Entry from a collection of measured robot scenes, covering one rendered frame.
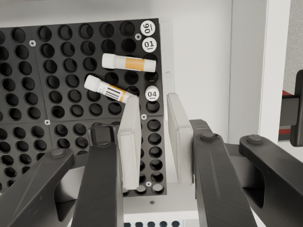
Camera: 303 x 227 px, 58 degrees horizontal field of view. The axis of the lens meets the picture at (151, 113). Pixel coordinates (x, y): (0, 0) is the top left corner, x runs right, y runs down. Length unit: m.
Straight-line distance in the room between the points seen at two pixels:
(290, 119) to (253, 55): 0.07
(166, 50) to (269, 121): 0.13
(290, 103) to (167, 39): 0.14
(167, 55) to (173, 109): 0.15
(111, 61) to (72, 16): 0.10
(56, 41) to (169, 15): 0.12
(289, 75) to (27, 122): 1.15
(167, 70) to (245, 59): 0.08
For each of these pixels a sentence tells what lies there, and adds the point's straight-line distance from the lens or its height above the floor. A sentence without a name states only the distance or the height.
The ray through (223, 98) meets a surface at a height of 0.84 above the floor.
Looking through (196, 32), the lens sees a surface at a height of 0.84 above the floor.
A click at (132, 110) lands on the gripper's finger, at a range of 0.16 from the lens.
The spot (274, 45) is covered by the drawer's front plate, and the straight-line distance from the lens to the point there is 0.24.
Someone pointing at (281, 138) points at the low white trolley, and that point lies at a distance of 0.48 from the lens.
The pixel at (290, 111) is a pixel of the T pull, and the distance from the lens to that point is 0.28.
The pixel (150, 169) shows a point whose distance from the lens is 0.28.
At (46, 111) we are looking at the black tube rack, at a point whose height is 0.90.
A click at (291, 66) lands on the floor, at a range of 1.30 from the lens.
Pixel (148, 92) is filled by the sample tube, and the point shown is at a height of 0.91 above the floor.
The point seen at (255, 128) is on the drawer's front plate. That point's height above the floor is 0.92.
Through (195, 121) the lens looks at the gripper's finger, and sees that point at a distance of 0.15.
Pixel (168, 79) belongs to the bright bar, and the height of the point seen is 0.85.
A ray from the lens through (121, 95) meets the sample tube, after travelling 0.24.
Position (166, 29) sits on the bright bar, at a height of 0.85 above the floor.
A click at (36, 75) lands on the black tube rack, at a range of 0.27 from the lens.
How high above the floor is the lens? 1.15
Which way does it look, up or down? 72 degrees down
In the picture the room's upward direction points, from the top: 179 degrees clockwise
